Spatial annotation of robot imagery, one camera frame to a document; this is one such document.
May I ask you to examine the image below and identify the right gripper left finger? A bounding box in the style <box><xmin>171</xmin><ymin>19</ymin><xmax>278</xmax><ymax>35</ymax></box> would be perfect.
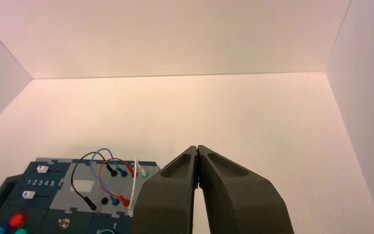
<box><xmin>132</xmin><ymin>145</ymin><xmax>198</xmax><ymax>234</ymax></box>

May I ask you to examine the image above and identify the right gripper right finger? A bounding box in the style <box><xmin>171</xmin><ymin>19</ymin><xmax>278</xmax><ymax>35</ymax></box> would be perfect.
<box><xmin>197</xmin><ymin>144</ymin><xmax>295</xmax><ymax>234</ymax></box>

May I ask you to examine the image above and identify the blue grey control box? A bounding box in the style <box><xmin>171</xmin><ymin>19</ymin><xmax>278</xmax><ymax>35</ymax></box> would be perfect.
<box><xmin>0</xmin><ymin>157</ymin><xmax>161</xmax><ymax>234</ymax></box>

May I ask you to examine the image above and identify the red push button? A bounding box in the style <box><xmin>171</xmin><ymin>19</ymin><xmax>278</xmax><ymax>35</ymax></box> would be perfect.
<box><xmin>9</xmin><ymin>212</ymin><xmax>29</xmax><ymax>231</ymax></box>

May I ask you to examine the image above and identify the white jumper cable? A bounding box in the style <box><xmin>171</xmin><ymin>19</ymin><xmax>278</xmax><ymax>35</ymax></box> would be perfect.
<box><xmin>127</xmin><ymin>157</ymin><xmax>149</xmax><ymax>217</ymax></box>

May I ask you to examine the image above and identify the red jumper cable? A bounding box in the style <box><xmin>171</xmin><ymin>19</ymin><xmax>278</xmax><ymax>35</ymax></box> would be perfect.
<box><xmin>98</xmin><ymin>157</ymin><xmax>139</xmax><ymax>207</ymax></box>

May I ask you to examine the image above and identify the blue jumper cable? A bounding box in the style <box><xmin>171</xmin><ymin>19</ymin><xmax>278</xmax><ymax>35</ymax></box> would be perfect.
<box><xmin>90</xmin><ymin>148</ymin><xmax>128</xmax><ymax>206</ymax></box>

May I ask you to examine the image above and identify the black jumper cable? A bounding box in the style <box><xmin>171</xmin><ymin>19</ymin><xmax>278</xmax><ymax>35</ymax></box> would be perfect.
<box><xmin>71</xmin><ymin>152</ymin><xmax>118</xmax><ymax>215</ymax></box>

